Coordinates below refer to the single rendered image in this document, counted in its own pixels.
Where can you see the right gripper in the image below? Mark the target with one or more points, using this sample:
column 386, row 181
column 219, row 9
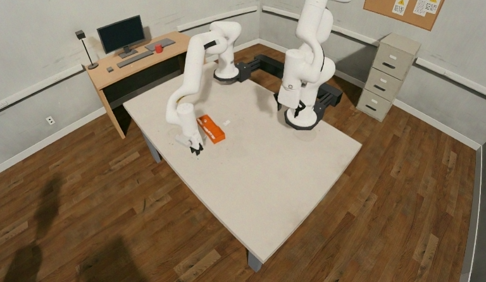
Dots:
column 196, row 143

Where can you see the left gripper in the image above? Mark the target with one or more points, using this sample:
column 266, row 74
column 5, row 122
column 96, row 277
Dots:
column 290, row 98

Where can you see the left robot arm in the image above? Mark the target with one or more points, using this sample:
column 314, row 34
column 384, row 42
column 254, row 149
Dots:
column 303, row 66

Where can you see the orange open-top bin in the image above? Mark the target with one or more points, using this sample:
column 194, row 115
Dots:
column 213, row 131

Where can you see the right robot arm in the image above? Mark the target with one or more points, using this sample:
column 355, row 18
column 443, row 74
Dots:
column 213, row 42

